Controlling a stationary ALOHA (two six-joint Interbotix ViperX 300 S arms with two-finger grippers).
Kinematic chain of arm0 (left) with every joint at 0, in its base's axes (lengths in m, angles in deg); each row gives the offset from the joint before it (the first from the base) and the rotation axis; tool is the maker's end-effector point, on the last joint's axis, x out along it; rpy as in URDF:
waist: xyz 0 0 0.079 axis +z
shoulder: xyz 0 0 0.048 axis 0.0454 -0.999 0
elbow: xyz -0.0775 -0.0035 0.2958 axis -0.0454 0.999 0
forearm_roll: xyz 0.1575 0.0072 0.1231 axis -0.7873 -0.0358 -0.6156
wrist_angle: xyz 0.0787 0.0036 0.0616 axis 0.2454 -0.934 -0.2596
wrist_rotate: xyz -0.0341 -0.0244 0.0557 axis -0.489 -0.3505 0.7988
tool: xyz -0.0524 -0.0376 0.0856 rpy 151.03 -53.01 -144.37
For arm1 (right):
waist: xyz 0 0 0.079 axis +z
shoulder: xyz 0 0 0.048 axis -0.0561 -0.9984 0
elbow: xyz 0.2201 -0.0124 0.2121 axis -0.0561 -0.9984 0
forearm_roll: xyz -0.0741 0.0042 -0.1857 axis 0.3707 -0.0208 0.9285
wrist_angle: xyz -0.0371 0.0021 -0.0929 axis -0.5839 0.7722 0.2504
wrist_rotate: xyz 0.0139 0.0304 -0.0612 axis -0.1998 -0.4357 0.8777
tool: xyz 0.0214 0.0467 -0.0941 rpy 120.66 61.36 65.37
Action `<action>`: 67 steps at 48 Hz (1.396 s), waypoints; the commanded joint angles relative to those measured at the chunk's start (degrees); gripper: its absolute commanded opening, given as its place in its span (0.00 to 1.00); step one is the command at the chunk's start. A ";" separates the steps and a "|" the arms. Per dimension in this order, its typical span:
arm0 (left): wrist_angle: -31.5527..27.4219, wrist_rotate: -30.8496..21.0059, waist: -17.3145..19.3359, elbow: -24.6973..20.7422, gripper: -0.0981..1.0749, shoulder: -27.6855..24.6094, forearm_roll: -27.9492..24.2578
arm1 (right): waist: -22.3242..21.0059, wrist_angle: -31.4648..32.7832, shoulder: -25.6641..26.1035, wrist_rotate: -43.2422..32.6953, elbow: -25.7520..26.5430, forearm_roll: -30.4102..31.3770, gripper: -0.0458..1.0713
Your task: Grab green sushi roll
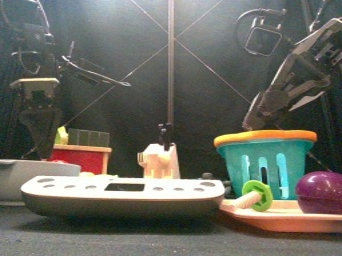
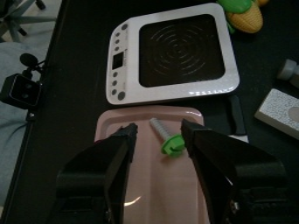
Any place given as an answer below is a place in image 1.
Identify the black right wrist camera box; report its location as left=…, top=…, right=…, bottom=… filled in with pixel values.
left=234, top=8, right=287, bottom=58

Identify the teal basket orange rim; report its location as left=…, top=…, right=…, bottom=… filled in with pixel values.
left=212, top=129, right=319, bottom=201

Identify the grey metal frame pole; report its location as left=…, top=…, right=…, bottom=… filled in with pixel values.
left=167, top=0, right=175, bottom=126

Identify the pale wooden tray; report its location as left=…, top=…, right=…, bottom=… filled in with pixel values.
left=218, top=198, right=342, bottom=234

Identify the purple toy ball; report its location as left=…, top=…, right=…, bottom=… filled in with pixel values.
left=294, top=170, right=342, bottom=215

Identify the red wooden toy box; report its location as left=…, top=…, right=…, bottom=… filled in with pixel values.
left=47, top=143, right=114, bottom=176

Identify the dark small toy piece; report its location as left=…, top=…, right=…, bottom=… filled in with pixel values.
left=199, top=171, right=234, bottom=198

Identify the dark green block row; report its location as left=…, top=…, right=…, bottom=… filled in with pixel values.
left=67, top=128, right=111, bottom=148

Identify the grey plastic tray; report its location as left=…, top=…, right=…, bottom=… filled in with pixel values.
left=0, top=158, right=83, bottom=202

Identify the green headed toy screw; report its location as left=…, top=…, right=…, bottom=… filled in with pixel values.
left=232, top=179, right=275, bottom=213

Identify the black left wrist camera bracket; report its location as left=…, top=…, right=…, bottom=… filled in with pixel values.
left=59, top=41, right=132, bottom=88

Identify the black toy knife handle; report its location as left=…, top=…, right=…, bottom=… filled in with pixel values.
left=164, top=122, right=175, bottom=152
left=156, top=123, right=168, bottom=147

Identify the yellow green toy piece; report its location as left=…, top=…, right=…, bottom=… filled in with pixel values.
left=53, top=125, right=69, bottom=146

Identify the white toy fork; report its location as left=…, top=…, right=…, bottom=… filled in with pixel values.
left=136, top=151, right=150, bottom=169

